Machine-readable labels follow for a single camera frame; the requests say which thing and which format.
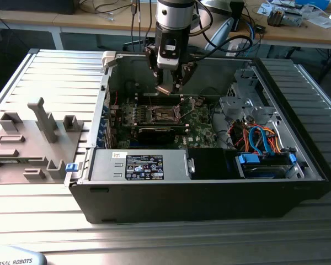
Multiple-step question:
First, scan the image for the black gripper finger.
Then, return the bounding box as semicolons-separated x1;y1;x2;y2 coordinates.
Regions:
145;45;164;87
173;62;198;93

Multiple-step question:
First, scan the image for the silver CPU green edge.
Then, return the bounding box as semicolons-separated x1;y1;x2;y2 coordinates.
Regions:
155;84;173;96

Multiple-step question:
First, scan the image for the metal socket cover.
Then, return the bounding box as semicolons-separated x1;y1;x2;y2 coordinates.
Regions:
174;96;196;123

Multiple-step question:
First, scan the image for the CPU socket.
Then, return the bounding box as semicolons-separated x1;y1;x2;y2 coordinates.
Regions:
150;105;181;124

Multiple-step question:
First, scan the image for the CPU cooler heatsink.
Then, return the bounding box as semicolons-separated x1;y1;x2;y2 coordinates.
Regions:
266;7;304;28

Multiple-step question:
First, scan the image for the beige case latch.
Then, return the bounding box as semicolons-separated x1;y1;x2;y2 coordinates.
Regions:
101;50;120;70

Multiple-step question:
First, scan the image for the small white device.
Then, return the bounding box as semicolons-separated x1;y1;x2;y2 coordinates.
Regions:
225;43;240;58

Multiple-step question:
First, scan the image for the metal drive cage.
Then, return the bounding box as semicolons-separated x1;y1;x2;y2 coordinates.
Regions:
218;68;278;124

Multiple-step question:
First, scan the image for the black rectangular device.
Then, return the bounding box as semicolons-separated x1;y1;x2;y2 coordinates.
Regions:
229;1;245;31

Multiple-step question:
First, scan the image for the green motherboard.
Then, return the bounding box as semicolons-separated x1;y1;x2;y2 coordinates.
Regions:
109;95;224;150

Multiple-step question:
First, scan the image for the black graphics card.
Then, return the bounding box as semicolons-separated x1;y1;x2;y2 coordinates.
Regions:
137;126;183;146

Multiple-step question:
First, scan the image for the printed paper sheet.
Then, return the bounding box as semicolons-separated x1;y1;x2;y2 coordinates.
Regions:
257;2;275;15

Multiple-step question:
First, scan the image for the wooden desk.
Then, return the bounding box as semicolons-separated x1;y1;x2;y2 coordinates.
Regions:
0;0;158;52
226;0;331;50

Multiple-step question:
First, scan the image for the black plastic shroud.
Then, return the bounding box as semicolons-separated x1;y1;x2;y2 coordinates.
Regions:
187;147;239;181

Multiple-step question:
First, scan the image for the hard disk in blue carrier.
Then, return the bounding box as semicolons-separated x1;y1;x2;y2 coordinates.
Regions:
235;151;298;179

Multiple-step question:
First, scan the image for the silver power supply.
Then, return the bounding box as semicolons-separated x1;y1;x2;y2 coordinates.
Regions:
87;149;190;182

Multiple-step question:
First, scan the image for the black PC case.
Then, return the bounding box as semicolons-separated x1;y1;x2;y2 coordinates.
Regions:
68;51;331;225

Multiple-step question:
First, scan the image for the black equipment box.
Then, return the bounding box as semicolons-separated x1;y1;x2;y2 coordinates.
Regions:
0;0;76;15

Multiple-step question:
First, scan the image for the blue box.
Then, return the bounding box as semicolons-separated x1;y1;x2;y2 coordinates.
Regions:
295;0;331;9

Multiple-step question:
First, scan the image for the clear plastic bag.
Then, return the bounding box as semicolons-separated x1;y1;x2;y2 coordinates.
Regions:
303;7;331;29

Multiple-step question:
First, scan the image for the grey parts rack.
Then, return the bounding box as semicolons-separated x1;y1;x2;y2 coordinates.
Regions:
0;97;86;185

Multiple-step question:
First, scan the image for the grey teach pendant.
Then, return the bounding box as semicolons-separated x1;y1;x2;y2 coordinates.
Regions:
0;245;48;265

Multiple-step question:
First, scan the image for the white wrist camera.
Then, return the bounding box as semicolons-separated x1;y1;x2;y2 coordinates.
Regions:
156;38;181;70

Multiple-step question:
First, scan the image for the hanging black cable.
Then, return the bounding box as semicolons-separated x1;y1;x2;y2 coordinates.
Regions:
130;0;144;53

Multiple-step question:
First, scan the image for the thin red wire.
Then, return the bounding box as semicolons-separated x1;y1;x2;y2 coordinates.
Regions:
110;90;120;109

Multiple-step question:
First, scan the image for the black camera cable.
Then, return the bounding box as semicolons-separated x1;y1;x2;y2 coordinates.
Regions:
189;0;254;60

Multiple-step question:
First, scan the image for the blue network cable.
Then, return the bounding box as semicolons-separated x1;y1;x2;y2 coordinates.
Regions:
245;21;263;57

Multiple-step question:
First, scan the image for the silver metal handle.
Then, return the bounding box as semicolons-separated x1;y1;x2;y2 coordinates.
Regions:
185;156;196;174

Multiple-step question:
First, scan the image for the blue data wire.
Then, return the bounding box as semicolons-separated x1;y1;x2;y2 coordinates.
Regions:
248;125;271;156

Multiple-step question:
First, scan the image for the orange wire bundle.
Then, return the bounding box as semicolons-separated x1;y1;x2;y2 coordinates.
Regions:
231;124;281;152

